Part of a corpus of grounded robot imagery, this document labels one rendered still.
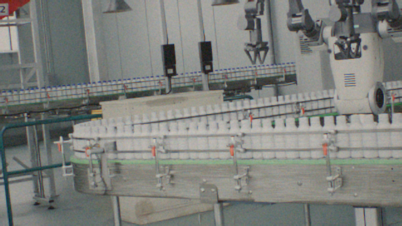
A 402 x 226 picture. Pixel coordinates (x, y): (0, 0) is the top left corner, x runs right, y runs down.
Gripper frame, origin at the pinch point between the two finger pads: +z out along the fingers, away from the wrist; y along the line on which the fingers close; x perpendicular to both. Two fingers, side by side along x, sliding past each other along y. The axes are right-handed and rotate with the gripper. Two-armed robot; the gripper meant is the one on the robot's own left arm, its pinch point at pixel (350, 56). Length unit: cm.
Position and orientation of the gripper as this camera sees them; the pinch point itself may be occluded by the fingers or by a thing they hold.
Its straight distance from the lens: 320.5
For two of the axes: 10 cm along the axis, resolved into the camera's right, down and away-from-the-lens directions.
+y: 6.3, -1.1, 7.7
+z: 1.0, 9.9, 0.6
